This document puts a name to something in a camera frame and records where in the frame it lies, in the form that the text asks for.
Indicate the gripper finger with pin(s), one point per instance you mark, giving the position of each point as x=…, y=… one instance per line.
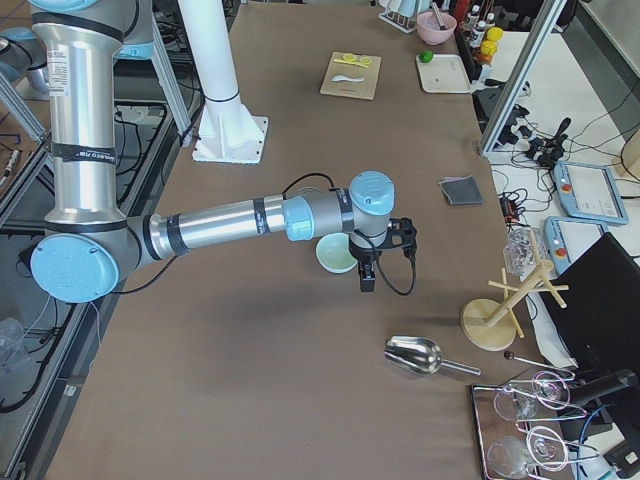
x=370, y=280
x=363, y=280

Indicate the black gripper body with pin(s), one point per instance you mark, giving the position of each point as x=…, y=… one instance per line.
x=361, y=255

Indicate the light green bowl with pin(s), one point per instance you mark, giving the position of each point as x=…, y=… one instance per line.
x=332, y=252

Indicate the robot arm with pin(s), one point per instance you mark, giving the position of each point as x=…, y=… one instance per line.
x=94, y=238

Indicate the white ceramic spoon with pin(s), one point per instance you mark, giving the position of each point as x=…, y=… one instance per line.
x=344, y=78

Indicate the pink bowl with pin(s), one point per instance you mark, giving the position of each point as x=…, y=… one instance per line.
x=428, y=28

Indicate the metal scoop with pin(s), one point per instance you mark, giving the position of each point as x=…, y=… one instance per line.
x=421, y=355

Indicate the grey folded cloth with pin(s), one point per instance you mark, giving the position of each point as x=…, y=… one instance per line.
x=461, y=191

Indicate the wooden mug tree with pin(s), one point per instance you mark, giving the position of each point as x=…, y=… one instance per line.
x=493, y=326

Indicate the crystal glass dish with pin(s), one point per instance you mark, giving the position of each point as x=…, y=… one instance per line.
x=522, y=246

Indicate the bamboo cutting board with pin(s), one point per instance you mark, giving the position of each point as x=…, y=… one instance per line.
x=364, y=90

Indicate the black headset stand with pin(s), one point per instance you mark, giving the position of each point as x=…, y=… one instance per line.
x=485, y=101

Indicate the yellow plastic knife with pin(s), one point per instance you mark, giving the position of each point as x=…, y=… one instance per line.
x=359, y=61

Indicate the cream rabbit tray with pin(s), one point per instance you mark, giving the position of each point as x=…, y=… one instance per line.
x=443, y=74

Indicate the green lime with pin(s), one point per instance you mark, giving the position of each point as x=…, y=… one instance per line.
x=426, y=56

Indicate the black monitor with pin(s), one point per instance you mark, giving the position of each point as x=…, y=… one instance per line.
x=599, y=326

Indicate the metal tube with black cap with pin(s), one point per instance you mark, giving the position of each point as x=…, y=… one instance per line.
x=439, y=15

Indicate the yellow lemon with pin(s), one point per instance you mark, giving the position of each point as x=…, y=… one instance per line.
x=494, y=34

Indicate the white camera post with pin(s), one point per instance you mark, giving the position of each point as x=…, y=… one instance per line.
x=228, y=132

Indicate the aluminium frame post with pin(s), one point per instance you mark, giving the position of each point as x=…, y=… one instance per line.
x=541, y=29

